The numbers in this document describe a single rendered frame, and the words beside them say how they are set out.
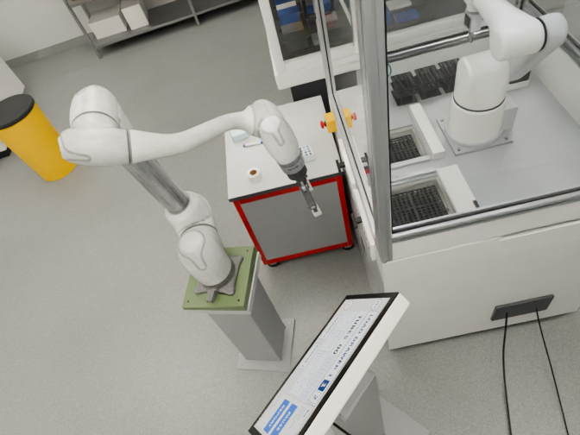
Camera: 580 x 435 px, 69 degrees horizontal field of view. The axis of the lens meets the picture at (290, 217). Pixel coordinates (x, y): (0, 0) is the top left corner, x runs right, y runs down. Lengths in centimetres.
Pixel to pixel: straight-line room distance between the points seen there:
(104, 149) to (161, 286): 179
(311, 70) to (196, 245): 134
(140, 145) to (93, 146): 12
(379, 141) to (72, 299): 261
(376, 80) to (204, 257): 94
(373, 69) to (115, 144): 72
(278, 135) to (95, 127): 53
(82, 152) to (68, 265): 226
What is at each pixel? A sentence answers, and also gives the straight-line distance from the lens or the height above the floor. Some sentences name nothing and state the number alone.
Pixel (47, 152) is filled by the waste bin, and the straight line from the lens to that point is 406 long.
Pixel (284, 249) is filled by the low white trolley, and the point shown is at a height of 20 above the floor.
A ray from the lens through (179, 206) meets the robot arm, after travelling 169.
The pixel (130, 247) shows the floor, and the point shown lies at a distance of 328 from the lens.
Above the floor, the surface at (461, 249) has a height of 92.
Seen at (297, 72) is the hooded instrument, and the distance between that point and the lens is 253.
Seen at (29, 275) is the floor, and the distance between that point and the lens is 366.
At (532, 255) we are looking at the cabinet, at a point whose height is 75.
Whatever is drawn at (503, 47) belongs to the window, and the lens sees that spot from 108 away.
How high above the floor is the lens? 227
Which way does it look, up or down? 51 degrees down
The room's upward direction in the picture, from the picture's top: 19 degrees counter-clockwise
